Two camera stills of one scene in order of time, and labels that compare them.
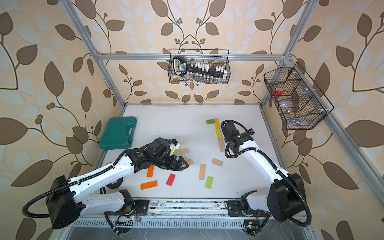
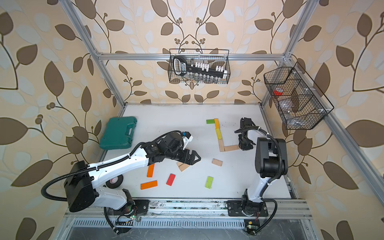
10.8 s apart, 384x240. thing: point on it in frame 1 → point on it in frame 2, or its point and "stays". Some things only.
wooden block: x=217 y=162 stays
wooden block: x=221 y=145 stays
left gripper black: x=177 y=168 → x=187 y=152
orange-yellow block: x=217 y=123 stays
